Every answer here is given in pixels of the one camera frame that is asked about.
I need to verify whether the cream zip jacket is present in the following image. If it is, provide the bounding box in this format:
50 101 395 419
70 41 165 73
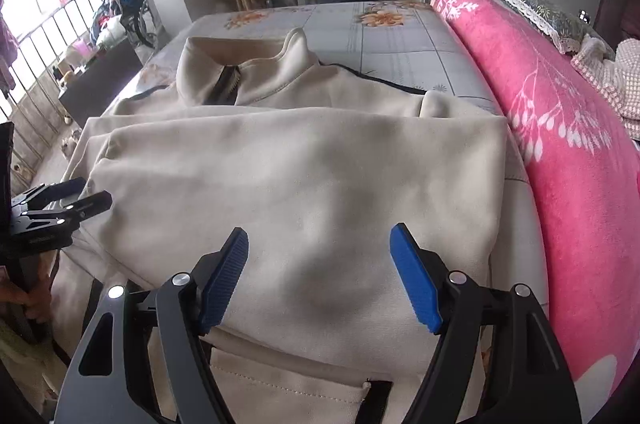
53 30 541 423

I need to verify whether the person's left hand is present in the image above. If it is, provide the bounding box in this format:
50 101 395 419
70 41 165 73
0 269 52 322

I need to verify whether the metal window railing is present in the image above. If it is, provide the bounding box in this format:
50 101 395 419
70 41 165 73
1 0 102 193

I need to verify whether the dark low cabinet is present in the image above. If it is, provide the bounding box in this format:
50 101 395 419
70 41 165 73
58 40 142 127

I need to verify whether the pink fleece blanket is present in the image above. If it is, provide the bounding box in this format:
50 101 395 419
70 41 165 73
431 0 639 418

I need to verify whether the pink checked cloth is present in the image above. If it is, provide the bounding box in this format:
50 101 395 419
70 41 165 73
570 34 640 141

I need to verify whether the grey lace pillow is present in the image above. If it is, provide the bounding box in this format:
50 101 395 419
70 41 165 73
501 0 614 59

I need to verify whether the bed with floral sheet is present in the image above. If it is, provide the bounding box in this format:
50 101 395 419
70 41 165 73
131 2 549 306

